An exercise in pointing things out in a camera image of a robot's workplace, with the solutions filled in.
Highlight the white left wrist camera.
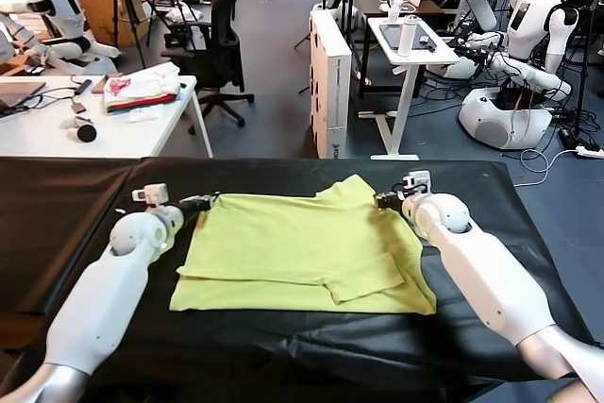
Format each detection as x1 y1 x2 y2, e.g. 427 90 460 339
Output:
131 182 171 209

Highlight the white table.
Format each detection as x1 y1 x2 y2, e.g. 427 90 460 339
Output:
0 74 215 160

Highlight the black office chair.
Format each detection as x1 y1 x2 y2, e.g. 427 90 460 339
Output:
160 0 257 137

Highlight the small white standing desk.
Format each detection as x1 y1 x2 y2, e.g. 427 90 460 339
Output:
358 16 461 162

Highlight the black white vr controller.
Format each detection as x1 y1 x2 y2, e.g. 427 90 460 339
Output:
59 115 99 144

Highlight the black light stand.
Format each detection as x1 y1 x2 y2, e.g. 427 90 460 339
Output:
571 0 596 141

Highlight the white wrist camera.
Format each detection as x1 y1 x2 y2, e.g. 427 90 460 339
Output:
401 169 432 194
131 182 171 209

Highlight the brown cardboard box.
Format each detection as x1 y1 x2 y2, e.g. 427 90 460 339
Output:
74 0 158 49

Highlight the folded clothes stack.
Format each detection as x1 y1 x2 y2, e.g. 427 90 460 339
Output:
103 61 183 116

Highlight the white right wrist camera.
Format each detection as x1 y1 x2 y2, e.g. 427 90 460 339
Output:
401 169 432 194

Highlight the white bottle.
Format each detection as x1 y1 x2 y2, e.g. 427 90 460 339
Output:
397 15 421 59

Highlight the white floor cable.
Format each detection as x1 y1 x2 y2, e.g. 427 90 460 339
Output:
511 147 582 189

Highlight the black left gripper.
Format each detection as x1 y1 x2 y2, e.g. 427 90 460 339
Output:
178 192 223 217

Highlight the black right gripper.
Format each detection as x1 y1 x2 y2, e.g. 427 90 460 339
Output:
375 191 408 211

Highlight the dark tablet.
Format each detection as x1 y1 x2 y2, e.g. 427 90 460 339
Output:
378 22 439 52

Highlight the grey laptop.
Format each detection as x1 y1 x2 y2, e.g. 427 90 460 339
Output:
0 81 49 117

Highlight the brown notebook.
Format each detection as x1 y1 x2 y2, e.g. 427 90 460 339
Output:
91 74 126 95

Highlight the white headset gadget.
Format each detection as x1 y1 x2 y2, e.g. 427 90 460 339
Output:
378 0 417 23

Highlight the tall white cardboard box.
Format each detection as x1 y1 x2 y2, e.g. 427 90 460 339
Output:
308 9 353 160

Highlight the black tablecloth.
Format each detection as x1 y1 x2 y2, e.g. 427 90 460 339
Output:
0 155 143 315
8 156 601 403

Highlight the yellow t-shirt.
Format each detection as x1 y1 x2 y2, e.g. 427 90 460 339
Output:
169 174 438 316

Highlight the black tripod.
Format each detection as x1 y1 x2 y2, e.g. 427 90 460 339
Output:
95 0 172 70
149 0 200 54

